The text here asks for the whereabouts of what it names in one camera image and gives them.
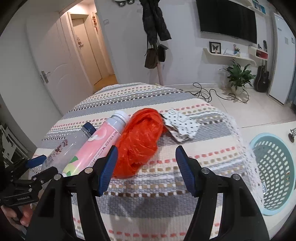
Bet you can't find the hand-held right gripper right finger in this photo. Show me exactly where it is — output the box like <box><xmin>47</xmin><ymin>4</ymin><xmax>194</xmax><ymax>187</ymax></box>
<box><xmin>175</xmin><ymin>146</ymin><xmax>270</xmax><ymax>241</ymax></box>

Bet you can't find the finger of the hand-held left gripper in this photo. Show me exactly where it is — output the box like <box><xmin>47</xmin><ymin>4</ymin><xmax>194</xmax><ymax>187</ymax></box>
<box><xmin>5</xmin><ymin>155</ymin><xmax>47</xmax><ymax>177</ymax></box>
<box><xmin>31</xmin><ymin>166</ymin><xmax>59</xmax><ymax>186</ymax></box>

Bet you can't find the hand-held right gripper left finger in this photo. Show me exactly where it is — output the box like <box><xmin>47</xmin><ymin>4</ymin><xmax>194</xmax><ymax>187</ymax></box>
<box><xmin>26</xmin><ymin>146</ymin><xmax>119</xmax><ymax>241</ymax></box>

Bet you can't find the pink plastic bottle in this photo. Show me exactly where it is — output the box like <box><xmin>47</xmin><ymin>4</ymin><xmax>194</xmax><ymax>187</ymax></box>
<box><xmin>62</xmin><ymin>111</ymin><xmax>130</xmax><ymax>178</ymax></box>

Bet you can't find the clear bottle with blue cap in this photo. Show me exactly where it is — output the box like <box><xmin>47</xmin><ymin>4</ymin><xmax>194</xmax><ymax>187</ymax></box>
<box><xmin>42</xmin><ymin>122</ymin><xmax>96</xmax><ymax>173</ymax></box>

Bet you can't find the orange plastic bag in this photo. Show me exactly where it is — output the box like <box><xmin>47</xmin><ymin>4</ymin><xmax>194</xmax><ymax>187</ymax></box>
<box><xmin>112</xmin><ymin>108</ymin><xmax>167</xmax><ymax>179</ymax></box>

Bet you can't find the teal plastic basket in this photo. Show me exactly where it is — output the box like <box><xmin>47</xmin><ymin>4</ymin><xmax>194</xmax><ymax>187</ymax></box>
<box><xmin>249</xmin><ymin>133</ymin><xmax>296</xmax><ymax>216</ymax></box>

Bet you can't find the person's left hand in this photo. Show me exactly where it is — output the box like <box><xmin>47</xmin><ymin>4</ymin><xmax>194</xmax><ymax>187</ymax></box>
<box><xmin>0</xmin><ymin>205</ymin><xmax>33</xmax><ymax>226</ymax></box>

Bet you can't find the white rack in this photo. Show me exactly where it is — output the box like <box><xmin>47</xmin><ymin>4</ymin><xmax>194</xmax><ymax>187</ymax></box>
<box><xmin>0</xmin><ymin>125</ymin><xmax>28</xmax><ymax>160</ymax></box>

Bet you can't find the polka dot wrapper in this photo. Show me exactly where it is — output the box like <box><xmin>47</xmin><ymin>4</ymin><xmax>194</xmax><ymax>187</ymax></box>
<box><xmin>162</xmin><ymin>108</ymin><xmax>201</xmax><ymax>142</ymax></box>

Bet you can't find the pale coat rack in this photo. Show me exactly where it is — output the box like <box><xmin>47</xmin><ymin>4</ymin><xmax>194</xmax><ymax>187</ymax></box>
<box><xmin>154</xmin><ymin>42</ymin><xmax>164</xmax><ymax>87</ymax></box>

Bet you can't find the white door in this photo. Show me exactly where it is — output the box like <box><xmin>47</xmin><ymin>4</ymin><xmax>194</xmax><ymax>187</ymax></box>
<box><xmin>25</xmin><ymin>15</ymin><xmax>95</xmax><ymax>116</ymax></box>

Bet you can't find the green potted plant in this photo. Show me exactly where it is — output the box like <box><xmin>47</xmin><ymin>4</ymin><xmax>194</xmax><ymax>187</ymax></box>
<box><xmin>220</xmin><ymin>59</ymin><xmax>256</xmax><ymax>95</ymax></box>

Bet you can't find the brown bag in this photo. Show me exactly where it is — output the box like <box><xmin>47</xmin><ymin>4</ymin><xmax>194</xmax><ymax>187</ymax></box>
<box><xmin>144</xmin><ymin>47</ymin><xmax>159</xmax><ymax>69</ymax></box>

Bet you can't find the black guitar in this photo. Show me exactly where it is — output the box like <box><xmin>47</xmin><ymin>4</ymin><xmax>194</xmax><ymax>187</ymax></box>
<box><xmin>254</xmin><ymin>59</ymin><xmax>270</xmax><ymax>93</ymax></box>

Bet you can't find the black bag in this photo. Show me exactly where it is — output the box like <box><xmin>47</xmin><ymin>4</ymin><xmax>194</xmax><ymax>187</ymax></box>
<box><xmin>157</xmin><ymin>44</ymin><xmax>169</xmax><ymax>62</ymax></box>

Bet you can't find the low curved white shelf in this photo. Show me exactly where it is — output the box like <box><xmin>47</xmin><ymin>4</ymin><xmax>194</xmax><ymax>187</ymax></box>
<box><xmin>203</xmin><ymin>47</ymin><xmax>256</xmax><ymax>67</ymax></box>

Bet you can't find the framed butterfly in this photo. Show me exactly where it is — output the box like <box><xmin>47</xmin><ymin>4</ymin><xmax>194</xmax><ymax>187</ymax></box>
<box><xmin>209</xmin><ymin>41</ymin><xmax>222</xmax><ymax>54</ymax></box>

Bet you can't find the white and red box shelf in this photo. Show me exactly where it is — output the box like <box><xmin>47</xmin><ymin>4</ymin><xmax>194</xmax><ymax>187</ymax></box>
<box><xmin>248</xmin><ymin>45</ymin><xmax>269</xmax><ymax>58</ymax></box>

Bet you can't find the black coat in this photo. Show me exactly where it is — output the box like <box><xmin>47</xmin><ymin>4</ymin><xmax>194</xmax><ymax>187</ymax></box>
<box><xmin>139</xmin><ymin>0</ymin><xmax>172</xmax><ymax>45</ymax></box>

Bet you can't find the black television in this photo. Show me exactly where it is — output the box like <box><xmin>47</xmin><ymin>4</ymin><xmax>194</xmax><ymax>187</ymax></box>
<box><xmin>196</xmin><ymin>0</ymin><xmax>258</xmax><ymax>44</ymax></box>

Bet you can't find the long curved white shelf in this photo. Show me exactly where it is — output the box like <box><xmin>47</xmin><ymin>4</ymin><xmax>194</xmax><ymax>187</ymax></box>
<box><xmin>240</xmin><ymin>0</ymin><xmax>266</xmax><ymax>16</ymax></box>

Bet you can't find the black cable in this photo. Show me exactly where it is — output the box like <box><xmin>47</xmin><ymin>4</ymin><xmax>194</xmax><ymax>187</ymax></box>
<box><xmin>186</xmin><ymin>83</ymin><xmax>249</xmax><ymax>103</ymax></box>

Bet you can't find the metal door handle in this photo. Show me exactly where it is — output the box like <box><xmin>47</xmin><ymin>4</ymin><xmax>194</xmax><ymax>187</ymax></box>
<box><xmin>40</xmin><ymin>70</ymin><xmax>51</xmax><ymax>84</ymax></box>

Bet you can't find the small teal wall box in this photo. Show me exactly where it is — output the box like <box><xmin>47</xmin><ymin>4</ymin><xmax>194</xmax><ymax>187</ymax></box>
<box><xmin>252</xmin><ymin>0</ymin><xmax>266</xmax><ymax>13</ymax></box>

